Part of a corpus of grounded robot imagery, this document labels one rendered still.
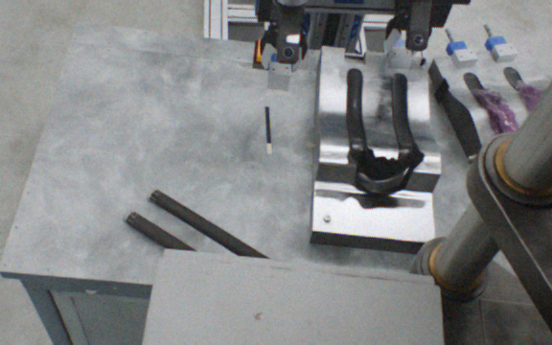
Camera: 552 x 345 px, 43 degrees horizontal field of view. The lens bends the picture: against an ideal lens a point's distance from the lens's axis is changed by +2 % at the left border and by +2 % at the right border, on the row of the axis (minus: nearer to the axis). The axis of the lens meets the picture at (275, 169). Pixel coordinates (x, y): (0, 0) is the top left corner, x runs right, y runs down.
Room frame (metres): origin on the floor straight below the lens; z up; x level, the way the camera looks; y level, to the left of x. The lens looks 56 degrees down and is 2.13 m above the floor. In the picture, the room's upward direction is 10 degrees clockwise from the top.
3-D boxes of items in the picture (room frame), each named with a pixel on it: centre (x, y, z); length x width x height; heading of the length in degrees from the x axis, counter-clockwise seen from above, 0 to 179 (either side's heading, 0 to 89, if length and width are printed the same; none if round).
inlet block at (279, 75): (1.09, 0.03, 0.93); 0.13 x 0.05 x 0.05; 4
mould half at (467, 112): (1.08, -0.56, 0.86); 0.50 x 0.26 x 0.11; 22
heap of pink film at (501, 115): (1.08, -0.55, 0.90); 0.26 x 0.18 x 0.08; 22
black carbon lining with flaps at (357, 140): (0.98, -0.22, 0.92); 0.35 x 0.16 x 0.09; 4
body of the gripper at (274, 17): (1.08, 0.03, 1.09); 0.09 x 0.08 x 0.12; 4
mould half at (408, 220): (0.97, -0.21, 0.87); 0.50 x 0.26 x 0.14; 4
